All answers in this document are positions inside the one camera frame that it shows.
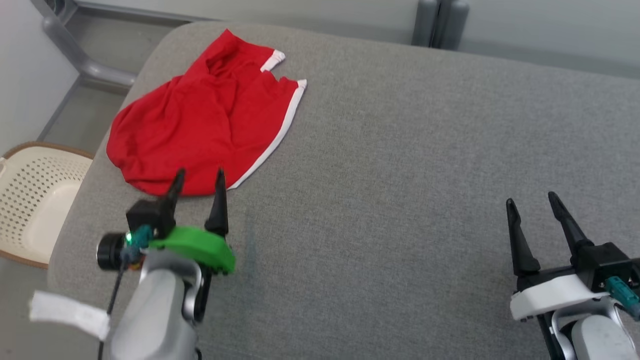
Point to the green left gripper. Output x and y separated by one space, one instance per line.
200 245

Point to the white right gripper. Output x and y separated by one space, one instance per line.
550 295

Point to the red shorts white trim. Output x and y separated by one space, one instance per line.
200 125

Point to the grey fabric sofa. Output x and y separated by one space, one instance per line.
400 175

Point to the beige perforated laundry basket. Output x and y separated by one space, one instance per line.
35 200

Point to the white tape label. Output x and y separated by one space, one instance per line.
70 312

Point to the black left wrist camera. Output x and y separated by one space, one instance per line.
145 215

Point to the grey double metal post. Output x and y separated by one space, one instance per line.
430 25

